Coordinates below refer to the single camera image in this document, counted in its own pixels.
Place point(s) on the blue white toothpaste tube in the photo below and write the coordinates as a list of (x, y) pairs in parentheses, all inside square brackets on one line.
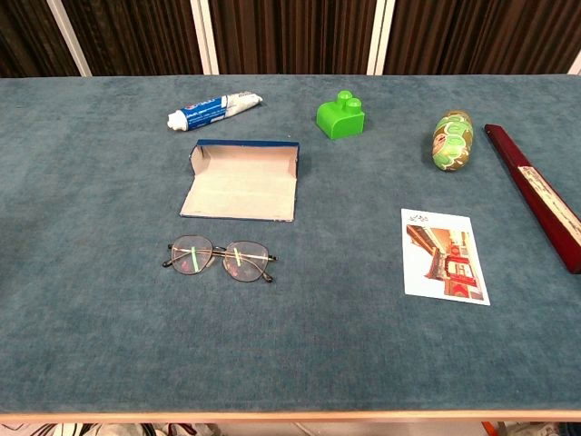
[(204, 111)]

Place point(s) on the dark brown pleated curtain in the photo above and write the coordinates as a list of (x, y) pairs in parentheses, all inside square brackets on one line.
[(290, 36)]

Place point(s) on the green labelled can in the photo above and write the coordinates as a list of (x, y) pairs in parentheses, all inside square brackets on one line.
[(451, 141)]

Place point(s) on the postcard with red building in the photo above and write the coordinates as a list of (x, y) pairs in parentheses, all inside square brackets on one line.
[(445, 259)]

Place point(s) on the long dark red box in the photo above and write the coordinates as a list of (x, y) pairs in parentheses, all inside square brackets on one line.
[(508, 150)]

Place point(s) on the blue glasses case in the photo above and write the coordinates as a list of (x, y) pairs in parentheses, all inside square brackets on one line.
[(240, 186)]

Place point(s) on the white partition post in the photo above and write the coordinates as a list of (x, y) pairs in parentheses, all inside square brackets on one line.
[(576, 67), (380, 36), (203, 36), (69, 36)]

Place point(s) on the eyeglasses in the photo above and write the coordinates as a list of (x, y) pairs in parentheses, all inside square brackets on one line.
[(190, 254)]

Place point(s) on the blue velvet table cloth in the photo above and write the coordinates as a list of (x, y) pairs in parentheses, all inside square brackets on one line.
[(290, 340)]

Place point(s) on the green toy building brick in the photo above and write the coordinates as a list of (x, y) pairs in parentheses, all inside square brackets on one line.
[(338, 120)]

